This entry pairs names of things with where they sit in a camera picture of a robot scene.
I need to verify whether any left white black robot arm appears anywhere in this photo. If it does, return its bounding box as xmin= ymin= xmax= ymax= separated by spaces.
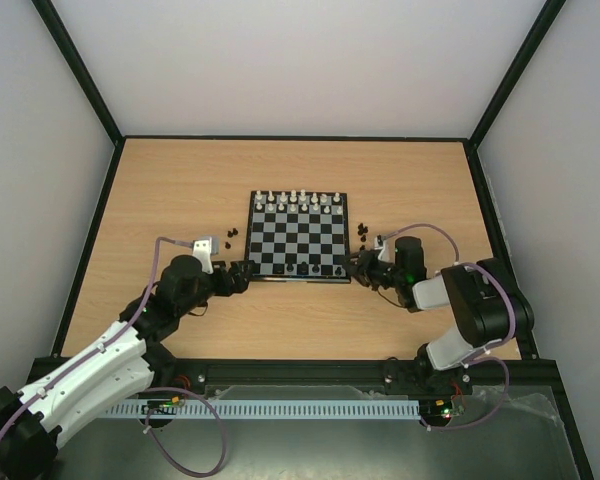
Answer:
xmin=0 ymin=255 xmax=255 ymax=479

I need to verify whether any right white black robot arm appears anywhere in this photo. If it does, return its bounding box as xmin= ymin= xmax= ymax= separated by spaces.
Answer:
xmin=344 ymin=236 xmax=535 ymax=392

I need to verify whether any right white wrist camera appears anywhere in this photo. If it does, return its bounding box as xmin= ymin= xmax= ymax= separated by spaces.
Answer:
xmin=373 ymin=235 xmax=391 ymax=263

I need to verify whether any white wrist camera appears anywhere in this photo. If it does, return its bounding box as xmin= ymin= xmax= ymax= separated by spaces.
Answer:
xmin=373 ymin=235 xmax=391 ymax=263
xmin=192 ymin=236 xmax=219 ymax=274

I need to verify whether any light blue slotted cable duct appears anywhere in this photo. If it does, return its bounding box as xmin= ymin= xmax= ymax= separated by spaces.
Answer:
xmin=100 ymin=399 xmax=420 ymax=421

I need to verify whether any black aluminium mounting rail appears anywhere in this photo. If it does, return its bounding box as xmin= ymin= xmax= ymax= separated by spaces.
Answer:
xmin=151 ymin=357 xmax=472 ymax=398

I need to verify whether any black and grey chessboard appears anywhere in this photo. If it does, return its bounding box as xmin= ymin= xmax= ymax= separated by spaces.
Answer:
xmin=245 ymin=190 xmax=350 ymax=283

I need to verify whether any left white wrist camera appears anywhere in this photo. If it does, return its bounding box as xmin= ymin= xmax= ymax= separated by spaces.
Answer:
xmin=192 ymin=236 xmax=219 ymax=274

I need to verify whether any black enclosure frame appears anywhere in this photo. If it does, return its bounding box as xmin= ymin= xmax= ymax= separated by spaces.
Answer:
xmin=33 ymin=0 xmax=593 ymax=479

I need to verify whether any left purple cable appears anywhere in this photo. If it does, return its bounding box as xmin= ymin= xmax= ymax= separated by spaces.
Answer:
xmin=0 ymin=235 xmax=227 ymax=474

